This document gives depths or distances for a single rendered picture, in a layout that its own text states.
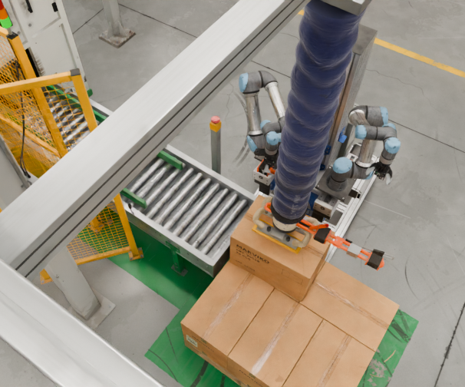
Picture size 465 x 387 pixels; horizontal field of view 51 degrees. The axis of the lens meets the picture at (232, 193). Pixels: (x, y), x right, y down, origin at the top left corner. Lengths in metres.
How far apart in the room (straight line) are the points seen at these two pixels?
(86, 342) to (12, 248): 0.34
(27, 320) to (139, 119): 0.53
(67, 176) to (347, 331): 2.80
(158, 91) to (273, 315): 2.58
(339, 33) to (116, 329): 2.98
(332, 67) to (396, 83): 3.85
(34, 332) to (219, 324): 2.82
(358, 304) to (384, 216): 1.29
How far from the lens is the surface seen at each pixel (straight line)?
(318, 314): 3.59
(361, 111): 3.09
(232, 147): 4.95
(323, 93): 2.15
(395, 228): 4.70
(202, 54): 1.25
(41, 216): 1.01
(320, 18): 1.91
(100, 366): 0.70
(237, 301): 3.56
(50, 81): 2.71
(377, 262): 3.08
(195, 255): 3.65
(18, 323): 0.75
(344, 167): 3.33
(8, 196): 2.67
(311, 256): 3.30
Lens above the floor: 3.87
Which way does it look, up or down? 57 degrees down
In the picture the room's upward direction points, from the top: 2 degrees clockwise
